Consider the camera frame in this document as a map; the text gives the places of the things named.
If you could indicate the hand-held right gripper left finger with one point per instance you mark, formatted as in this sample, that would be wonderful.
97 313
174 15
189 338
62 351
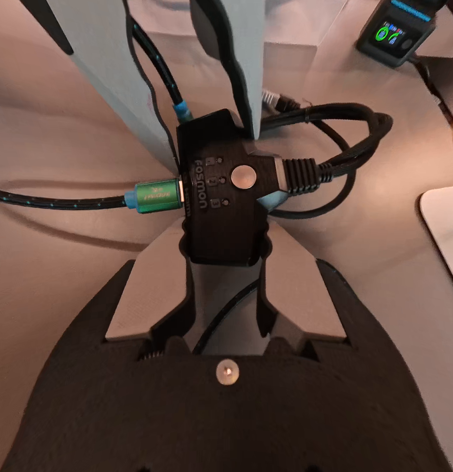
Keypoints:
149 291

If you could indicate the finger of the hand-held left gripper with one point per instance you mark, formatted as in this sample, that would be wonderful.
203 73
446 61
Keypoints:
252 55
101 55

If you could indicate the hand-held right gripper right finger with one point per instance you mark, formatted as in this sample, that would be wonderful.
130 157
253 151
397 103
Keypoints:
300 291

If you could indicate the black silver HDMI switch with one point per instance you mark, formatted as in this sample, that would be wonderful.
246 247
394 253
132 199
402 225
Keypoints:
226 228

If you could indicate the small black display device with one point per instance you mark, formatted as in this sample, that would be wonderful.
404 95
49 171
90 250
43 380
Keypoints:
392 37

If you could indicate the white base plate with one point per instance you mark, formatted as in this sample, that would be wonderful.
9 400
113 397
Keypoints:
447 228

